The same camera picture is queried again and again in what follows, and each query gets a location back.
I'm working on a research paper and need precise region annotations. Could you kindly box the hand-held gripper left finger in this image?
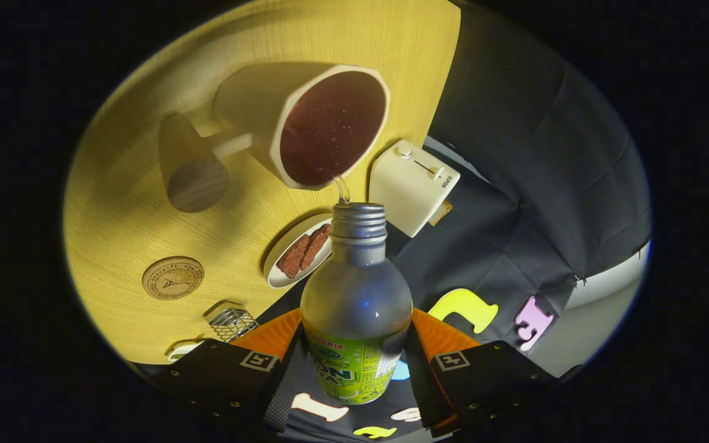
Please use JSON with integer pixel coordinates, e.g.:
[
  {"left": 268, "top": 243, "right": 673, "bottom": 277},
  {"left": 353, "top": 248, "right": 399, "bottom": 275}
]
[{"left": 158, "top": 308, "right": 309, "bottom": 433}]

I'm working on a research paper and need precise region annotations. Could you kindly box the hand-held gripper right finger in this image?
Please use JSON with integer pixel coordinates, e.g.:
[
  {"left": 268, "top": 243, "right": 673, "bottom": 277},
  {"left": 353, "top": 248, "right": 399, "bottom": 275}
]
[{"left": 405, "top": 308, "right": 561, "bottom": 437}]

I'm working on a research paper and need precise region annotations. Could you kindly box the silver bottle with green label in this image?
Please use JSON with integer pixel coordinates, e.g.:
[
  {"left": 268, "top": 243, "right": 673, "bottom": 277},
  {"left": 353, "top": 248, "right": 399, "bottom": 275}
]
[{"left": 300, "top": 202, "right": 414, "bottom": 405}]

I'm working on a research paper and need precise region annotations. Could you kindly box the round wooden coaster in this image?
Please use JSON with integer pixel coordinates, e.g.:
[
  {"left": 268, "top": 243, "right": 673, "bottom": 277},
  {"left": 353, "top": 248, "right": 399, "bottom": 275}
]
[{"left": 142, "top": 256, "right": 205, "bottom": 301}]

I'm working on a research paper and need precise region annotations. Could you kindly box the cream cup with wooden handle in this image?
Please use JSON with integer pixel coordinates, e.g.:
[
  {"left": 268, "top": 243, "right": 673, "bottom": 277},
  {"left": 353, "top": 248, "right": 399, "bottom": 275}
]
[{"left": 158, "top": 62, "right": 391, "bottom": 214}]

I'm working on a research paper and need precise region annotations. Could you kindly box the white divided dish with beans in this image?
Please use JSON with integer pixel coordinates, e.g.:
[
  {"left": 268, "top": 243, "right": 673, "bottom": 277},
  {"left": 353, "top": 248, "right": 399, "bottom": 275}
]
[{"left": 166, "top": 337, "right": 207, "bottom": 362}]

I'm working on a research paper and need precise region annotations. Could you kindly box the white oval plate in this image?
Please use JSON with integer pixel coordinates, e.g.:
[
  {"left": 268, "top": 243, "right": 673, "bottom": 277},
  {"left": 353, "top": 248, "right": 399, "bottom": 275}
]
[{"left": 262, "top": 213, "right": 335, "bottom": 290}]

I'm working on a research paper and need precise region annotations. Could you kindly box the brown food piece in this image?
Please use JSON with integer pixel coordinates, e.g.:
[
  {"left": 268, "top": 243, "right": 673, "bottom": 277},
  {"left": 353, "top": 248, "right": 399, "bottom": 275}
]
[
  {"left": 300, "top": 223, "right": 332, "bottom": 270},
  {"left": 276, "top": 234, "right": 312, "bottom": 279}
]

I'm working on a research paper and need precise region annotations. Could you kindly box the toast slice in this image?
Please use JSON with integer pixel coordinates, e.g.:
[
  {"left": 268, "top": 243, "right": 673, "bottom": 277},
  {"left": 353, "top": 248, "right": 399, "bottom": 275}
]
[{"left": 428, "top": 200, "right": 454, "bottom": 226}]

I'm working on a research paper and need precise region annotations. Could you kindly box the cream toaster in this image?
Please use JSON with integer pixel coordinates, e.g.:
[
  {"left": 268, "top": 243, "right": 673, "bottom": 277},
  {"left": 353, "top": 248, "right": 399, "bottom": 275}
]
[{"left": 368, "top": 139, "right": 461, "bottom": 239}]

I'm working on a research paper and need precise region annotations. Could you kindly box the wooden table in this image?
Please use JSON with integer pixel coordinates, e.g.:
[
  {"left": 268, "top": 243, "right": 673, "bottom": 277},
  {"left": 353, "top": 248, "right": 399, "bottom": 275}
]
[{"left": 62, "top": 0, "right": 461, "bottom": 365}]

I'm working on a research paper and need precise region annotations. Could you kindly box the metal wire basket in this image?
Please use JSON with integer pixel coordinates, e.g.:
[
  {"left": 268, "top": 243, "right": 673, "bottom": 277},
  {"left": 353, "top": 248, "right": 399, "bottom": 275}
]
[{"left": 202, "top": 300, "right": 260, "bottom": 343}]

